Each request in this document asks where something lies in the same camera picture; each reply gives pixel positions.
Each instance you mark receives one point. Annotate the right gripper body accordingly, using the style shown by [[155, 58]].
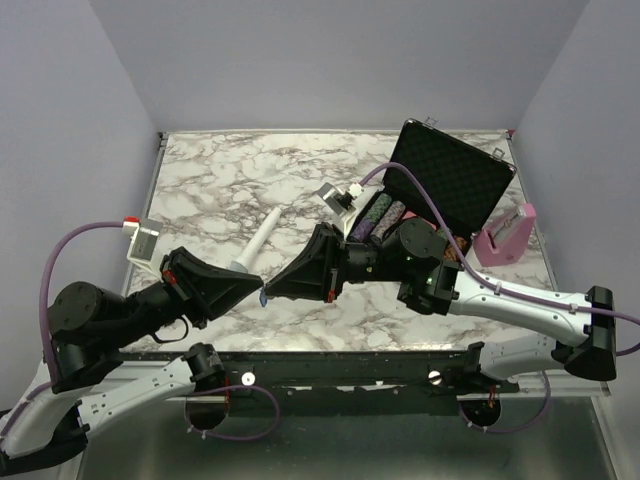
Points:
[[337, 264]]

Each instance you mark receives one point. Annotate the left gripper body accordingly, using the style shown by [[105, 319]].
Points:
[[195, 313]]

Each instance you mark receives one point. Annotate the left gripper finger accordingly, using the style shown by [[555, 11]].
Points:
[[187, 266], [220, 299]]

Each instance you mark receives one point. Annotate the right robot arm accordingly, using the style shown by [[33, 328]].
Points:
[[575, 332]]

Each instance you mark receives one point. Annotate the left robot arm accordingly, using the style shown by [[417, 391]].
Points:
[[89, 327]]

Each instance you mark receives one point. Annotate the white cylindrical tube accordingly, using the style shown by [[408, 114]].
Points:
[[245, 260]]

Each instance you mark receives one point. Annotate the black poker chip case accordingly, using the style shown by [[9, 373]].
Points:
[[464, 182]]

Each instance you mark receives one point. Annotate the pink card holder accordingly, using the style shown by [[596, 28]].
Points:
[[506, 239]]

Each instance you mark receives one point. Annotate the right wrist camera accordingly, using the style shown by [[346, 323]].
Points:
[[345, 205]]

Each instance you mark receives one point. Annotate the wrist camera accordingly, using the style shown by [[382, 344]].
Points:
[[144, 234], [345, 205]]

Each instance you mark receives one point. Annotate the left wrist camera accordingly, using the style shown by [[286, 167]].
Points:
[[144, 234]]

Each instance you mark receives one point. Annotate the aluminium frame rail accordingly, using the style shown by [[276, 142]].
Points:
[[562, 385]]

